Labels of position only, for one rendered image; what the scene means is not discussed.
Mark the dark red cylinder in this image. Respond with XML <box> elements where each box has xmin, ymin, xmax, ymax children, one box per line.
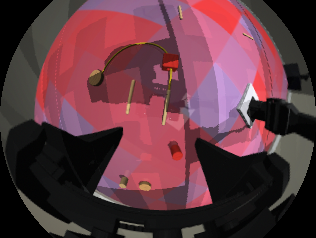
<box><xmin>170</xmin><ymin>144</ymin><xmax>183</xmax><ymax>160</ymax></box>

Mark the round wooden button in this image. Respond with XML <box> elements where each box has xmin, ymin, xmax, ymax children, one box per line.
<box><xmin>89</xmin><ymin>70</ymin><xmax>104</xmax><ymax>87</ymax></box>

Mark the dark brown wooden disc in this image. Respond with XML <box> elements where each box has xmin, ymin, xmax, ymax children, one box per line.
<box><xmin>139</xmin><ymin>181</ymin><xmax>151</xmax><ymax>191</ymax></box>

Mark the short brown wooden cylinder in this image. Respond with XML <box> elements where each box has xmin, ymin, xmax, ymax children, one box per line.
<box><xmin>119</xmin><ymin>177</ymin><xmax>129</xmax><ymax>188</ymax></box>

